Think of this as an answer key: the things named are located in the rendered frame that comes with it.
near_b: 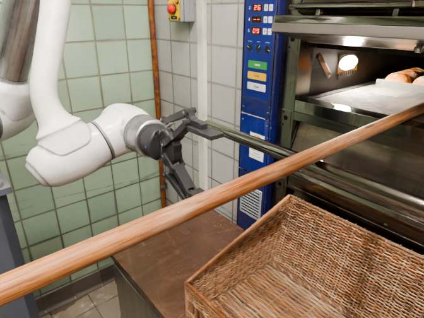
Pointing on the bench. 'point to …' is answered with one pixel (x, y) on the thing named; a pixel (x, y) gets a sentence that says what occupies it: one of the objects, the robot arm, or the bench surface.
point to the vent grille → (252, 204)
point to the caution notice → (256, 150)
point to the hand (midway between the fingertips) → (212, 170)
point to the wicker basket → (204, 309)
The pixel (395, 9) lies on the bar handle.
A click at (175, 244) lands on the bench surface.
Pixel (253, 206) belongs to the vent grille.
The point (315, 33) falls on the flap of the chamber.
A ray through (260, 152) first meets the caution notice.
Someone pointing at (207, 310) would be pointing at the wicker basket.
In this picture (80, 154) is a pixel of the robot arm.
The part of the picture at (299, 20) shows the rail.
